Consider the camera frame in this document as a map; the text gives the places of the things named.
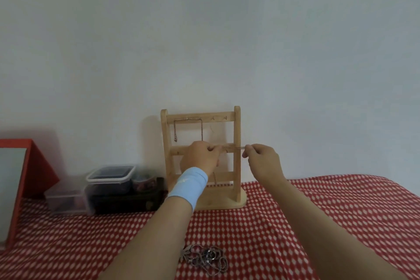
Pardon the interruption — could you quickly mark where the person's right hand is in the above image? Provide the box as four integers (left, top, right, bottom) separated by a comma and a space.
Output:
242, 144, 287, 184

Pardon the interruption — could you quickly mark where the person's left hand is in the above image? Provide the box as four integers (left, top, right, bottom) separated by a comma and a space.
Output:
180, 141, 224, 177

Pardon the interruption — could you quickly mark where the person's right forearm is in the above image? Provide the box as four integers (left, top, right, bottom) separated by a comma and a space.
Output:
264, 175, 411, 280

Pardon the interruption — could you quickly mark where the person's left forearm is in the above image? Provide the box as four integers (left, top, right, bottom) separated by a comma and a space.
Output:
98, 196, 194, 280

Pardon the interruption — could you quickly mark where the wooden jewelry display stand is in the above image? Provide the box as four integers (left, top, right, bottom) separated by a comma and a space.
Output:
160, 106, 247, 210

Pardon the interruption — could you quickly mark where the light blue wristband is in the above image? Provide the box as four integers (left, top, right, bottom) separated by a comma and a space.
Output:
167, 167, 209, 212

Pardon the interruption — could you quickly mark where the red white patterned tablecloth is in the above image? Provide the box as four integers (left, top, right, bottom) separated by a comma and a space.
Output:
0, 174, 420, 280

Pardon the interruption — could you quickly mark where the small jar of beads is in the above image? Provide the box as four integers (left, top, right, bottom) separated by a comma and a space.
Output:
132, 171, 157, 193

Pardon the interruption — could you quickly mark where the black box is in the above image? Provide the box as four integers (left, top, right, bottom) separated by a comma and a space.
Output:
86, 177, 168, 215

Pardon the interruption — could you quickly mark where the pile of silver jewelry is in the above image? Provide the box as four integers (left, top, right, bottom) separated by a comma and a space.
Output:
179, 244, 229, 275

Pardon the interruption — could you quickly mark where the clear lidded plastic container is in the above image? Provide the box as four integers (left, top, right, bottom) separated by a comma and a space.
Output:
86, 165, 136, 196

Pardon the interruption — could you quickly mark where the clear rectangular plastic box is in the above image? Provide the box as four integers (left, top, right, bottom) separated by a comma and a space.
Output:
44, 181, 96, 215

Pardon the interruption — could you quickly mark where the red framed mirror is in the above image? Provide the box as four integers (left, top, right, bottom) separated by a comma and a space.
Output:
0, 139, 60, 250

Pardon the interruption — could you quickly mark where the hanging metal chain necklace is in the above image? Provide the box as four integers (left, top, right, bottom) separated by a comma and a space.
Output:
173, 118, 203, 143

